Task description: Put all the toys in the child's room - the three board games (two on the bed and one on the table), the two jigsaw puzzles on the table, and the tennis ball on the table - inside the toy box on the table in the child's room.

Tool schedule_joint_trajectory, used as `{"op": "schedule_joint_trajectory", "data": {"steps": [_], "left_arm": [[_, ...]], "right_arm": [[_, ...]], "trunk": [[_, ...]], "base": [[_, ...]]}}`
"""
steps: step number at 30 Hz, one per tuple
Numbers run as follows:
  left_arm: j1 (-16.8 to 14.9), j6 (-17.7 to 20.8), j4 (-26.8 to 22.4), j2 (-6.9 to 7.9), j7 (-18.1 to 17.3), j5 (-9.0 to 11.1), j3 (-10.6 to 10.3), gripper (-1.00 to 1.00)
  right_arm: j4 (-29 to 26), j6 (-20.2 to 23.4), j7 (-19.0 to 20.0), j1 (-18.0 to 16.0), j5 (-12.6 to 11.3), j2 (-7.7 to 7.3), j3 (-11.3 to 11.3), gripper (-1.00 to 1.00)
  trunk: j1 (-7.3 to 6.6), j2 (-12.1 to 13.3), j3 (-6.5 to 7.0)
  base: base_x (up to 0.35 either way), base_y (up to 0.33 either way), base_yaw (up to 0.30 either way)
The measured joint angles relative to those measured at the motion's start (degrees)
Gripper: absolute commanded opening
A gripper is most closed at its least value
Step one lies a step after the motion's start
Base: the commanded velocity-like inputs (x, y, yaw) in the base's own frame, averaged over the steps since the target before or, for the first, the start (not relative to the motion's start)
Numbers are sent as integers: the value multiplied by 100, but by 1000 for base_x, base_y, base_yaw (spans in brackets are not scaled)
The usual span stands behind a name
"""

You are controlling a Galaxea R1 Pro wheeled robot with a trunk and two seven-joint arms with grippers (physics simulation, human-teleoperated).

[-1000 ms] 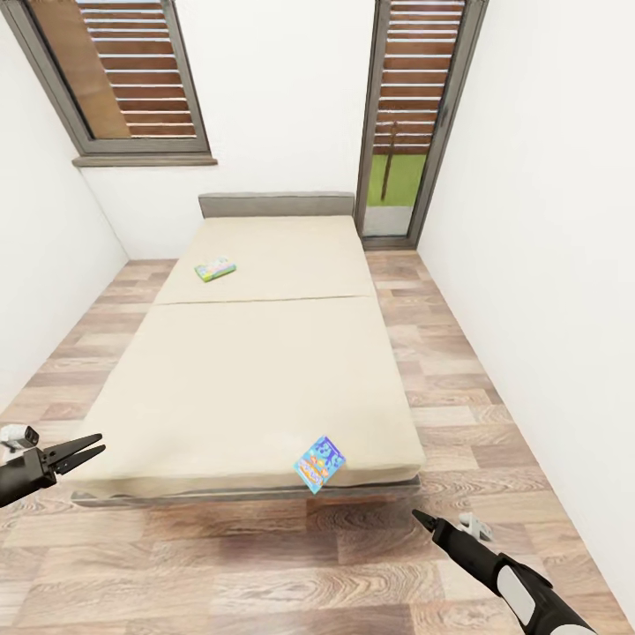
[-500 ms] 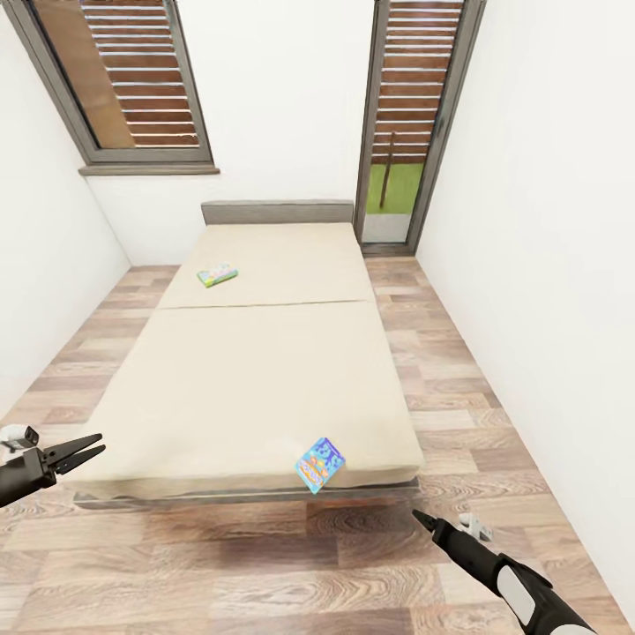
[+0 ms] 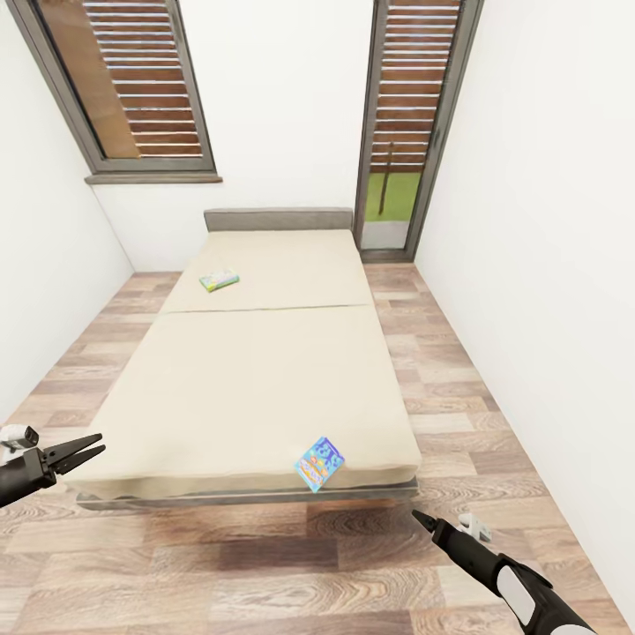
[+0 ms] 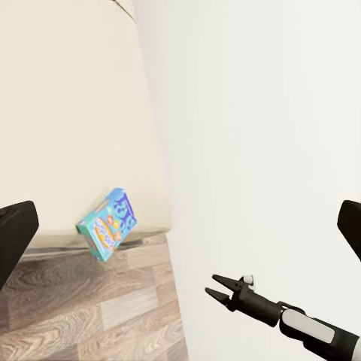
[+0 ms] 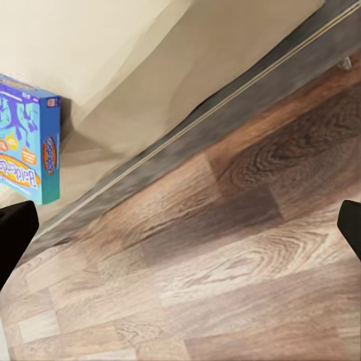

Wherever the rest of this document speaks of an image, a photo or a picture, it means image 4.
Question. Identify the bed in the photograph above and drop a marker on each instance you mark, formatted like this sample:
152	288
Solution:
76	120

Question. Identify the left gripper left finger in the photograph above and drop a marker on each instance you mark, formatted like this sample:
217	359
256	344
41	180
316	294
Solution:
18	224

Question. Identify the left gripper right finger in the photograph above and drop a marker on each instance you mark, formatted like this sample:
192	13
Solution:
349	223

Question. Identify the board game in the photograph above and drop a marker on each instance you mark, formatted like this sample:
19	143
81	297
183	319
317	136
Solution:
105	227

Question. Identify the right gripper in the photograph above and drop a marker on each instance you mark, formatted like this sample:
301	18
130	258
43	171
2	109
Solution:
243	299

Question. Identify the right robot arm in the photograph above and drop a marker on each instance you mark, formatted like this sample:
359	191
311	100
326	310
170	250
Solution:
323	339

